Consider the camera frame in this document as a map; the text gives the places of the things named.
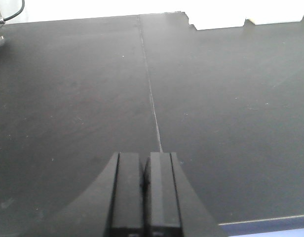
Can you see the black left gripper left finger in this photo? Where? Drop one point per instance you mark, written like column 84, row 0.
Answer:
column 112, row 206

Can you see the white plastic tray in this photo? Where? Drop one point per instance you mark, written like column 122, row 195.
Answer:
column 215, row 14
column 261, row 12

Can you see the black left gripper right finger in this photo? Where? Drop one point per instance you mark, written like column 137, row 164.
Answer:
column 172, row 208

